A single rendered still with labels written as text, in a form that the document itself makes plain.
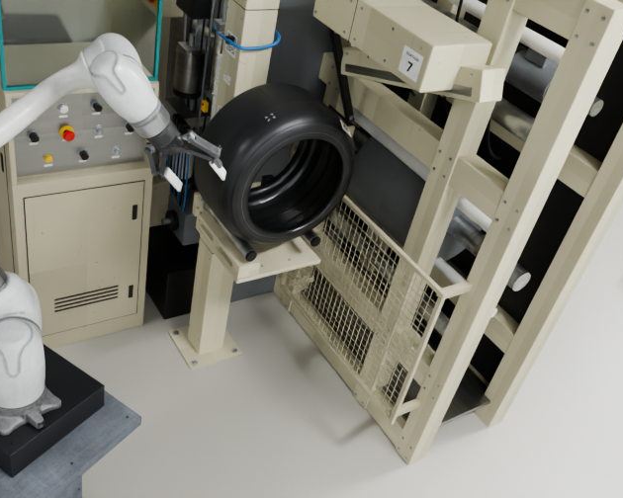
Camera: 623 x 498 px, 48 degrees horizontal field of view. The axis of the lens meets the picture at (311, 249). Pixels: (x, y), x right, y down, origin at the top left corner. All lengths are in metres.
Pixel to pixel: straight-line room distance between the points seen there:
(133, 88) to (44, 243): 1.43
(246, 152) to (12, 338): 0.89
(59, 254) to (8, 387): 1.07
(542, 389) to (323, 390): 1.16
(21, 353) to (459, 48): 1.49
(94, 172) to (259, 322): 1.21
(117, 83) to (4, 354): 0.80
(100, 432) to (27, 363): 0.36
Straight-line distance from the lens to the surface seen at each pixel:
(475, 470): 3.28
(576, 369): 4.03
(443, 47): 2.12
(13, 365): 2.01
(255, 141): 2.25
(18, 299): 2.14
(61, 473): 2.16
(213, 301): 3.13
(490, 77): 2.17
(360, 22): 2.34
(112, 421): 2.26
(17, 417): 2.14
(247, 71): 2.53
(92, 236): 3.01
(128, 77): 1.63
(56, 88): 1.79
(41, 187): 2.81
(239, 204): 2.32
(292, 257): 2.69
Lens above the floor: 2.43
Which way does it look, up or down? 36 degrees down
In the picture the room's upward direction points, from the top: 14 degrees clockwise
